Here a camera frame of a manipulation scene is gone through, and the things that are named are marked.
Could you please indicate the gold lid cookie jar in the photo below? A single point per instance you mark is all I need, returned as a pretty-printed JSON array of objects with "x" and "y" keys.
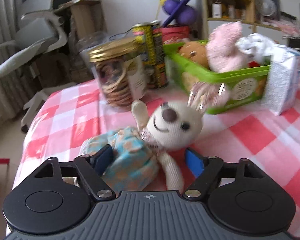
[{"x": 118, "y": 68}]

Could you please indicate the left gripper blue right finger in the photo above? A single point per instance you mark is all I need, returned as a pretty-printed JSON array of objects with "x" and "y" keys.
[{"x": 206, "y": 172}]

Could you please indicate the red lays chip bucket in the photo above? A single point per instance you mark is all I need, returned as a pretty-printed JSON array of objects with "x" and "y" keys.
[{"x": 173, "y": 34}]

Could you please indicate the blue white milk carton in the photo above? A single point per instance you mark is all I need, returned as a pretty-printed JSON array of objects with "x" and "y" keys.
[{"x": 282, "y": 80}]

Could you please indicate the green plastic bin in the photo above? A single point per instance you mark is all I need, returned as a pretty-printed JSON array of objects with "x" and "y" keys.
[{"x": 245, "y": 85}]

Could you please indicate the grey white office chair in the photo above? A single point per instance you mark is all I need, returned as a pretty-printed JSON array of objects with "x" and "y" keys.
[{"x": 39, "y": 32}]

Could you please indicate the wooden white drawer cabinet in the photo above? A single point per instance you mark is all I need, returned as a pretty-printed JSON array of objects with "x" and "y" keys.
[{"x": 286, "y": 20}]

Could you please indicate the yellow green tall can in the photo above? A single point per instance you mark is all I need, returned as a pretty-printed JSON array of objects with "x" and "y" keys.
[{"x": 149, "y": 35}]

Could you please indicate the brown round plush toy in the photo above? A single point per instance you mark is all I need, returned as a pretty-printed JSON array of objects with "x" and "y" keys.
[{"x": 195, "y": 52}]

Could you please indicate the white desk fan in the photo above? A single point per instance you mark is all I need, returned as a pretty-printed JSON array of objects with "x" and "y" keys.
[{"x": 266, "y": 8}]

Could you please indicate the pink plush bunny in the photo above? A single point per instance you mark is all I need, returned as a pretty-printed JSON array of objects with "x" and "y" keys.
[{"x": 221, "y": 50}]

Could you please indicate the white bear blue dress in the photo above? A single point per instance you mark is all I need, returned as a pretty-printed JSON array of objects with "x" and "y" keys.
[{"x": 141, "y": 151}]

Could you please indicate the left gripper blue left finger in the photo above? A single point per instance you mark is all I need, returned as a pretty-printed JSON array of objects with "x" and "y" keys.
[{"x": 90, "y": 169}]

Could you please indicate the grey curtain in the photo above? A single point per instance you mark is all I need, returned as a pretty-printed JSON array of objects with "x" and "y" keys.
[{"x": 11, "y": 92}]

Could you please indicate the wooden desk shelf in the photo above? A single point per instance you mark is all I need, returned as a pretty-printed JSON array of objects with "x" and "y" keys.
[{"x": 87, "y": 15}]

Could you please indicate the purple hopper ball toy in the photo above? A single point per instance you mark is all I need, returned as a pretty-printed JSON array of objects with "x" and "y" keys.
[{"x": 178, "y": 11}]

